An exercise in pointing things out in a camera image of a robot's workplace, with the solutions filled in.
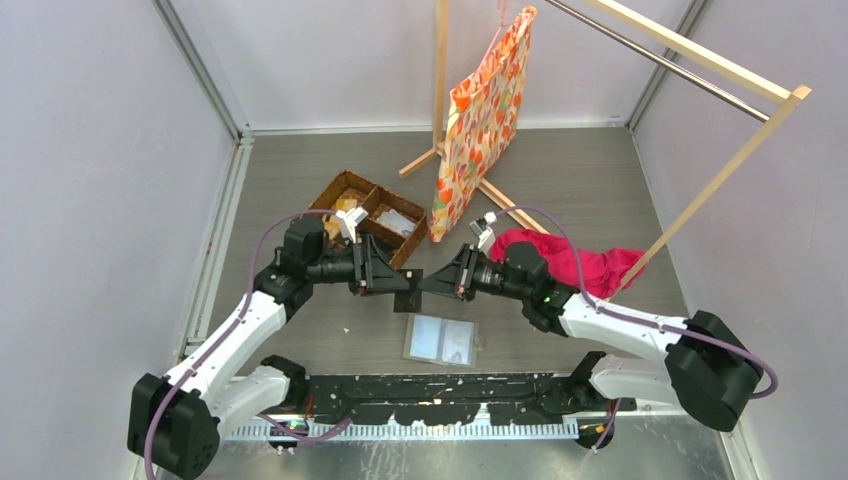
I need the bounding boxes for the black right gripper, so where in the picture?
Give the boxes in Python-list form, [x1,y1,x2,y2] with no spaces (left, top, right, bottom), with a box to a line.
[419,243,530,302]

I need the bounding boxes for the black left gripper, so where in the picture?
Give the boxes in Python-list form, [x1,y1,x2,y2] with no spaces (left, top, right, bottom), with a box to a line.
[307,235,409,297]

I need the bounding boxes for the black card from holder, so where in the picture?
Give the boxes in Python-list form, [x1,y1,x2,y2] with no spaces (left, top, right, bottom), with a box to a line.
[393,269,424,314]

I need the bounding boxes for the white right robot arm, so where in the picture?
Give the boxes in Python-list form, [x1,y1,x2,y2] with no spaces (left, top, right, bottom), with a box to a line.
[419,242,765,432]

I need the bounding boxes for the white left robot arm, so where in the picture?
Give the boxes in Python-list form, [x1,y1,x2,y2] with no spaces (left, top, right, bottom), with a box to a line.
[127,207,410,479]

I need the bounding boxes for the white VIP cards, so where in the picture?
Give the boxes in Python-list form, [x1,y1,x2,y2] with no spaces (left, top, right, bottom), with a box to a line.
[376,209,416,238]

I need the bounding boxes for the gold VIP cards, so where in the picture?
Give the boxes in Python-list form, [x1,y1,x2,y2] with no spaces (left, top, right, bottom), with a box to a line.
[323,198,358,240]

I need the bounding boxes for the brown woven divided basket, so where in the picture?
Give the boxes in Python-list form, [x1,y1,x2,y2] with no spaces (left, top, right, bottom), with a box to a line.
[309,170,428,268]

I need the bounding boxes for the pink cloth garment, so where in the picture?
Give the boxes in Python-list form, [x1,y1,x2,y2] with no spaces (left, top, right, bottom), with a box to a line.
[489,229,644,298]

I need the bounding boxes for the floral orange paper bag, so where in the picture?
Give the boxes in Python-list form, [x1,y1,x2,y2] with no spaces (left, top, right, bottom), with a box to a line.
[429,5,537,242]

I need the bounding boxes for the wooden clothes rack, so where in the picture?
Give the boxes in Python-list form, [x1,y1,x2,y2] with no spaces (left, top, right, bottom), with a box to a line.
[398,1,812,290]

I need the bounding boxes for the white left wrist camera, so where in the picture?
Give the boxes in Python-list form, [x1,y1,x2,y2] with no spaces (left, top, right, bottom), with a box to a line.
[334,206,368,243]

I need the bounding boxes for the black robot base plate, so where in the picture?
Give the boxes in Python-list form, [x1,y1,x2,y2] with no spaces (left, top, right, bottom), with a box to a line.
[243,372,639,429]

